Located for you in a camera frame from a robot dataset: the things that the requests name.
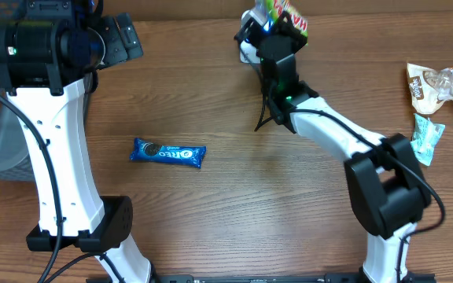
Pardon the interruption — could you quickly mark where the green snack packet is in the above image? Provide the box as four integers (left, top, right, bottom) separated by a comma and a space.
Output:
256, 0, 308, 37

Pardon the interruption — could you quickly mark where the blue Oreo cookie pack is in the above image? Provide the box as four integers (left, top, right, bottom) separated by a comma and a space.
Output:
130, 138, 207, 168

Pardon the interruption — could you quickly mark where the beige paper pouch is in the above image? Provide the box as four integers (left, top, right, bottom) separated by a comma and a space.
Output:
407, 63, 453, 115

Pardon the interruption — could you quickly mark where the teal snack packet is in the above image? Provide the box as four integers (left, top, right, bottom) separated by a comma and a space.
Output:
411, 113, 446, 167

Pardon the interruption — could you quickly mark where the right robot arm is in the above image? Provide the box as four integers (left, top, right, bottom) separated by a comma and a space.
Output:
234, 9, 436, 282

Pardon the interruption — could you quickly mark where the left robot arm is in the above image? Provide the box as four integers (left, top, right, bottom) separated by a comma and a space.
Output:
0, 1, 158, 283

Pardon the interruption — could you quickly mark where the white barcode scanner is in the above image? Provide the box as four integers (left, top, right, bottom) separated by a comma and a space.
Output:
240, 7, 270, 64

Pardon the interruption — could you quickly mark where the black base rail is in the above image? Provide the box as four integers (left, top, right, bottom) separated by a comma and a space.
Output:
85, 272, 437, 283

